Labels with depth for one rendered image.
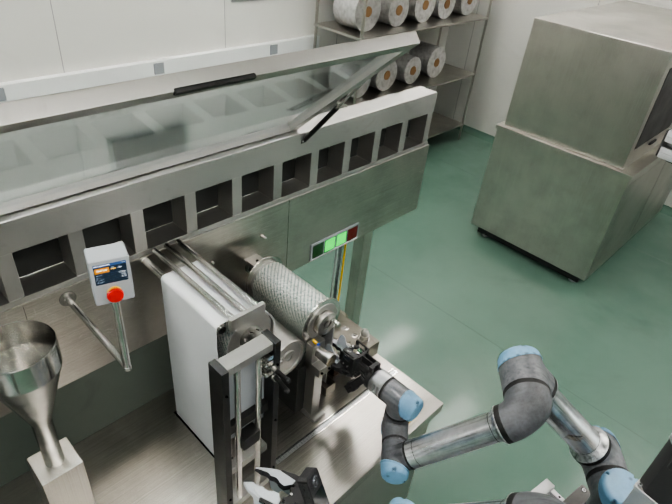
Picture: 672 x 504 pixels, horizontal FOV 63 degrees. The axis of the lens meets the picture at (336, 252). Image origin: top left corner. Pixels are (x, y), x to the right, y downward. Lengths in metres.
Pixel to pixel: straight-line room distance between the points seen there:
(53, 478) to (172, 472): 0.38
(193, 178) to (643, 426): 2.79
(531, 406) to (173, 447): 1.00
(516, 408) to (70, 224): 1.12
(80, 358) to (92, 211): 0.42
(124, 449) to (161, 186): 0.77
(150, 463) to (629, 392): 2.75
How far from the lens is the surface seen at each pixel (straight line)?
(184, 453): 1.73
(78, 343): 1.56
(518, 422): 1.43
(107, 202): 1.38
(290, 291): 1.58
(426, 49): 5.56
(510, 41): 6.13
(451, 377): 3.26
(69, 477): 1.45
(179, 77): 0.93
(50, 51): 3.79
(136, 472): 1.72
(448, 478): 2.85
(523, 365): 1.49
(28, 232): 1.34
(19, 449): 1.72
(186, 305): 1.37
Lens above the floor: 2.31
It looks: 35 degrees down
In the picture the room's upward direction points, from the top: 6 degrees clockwise
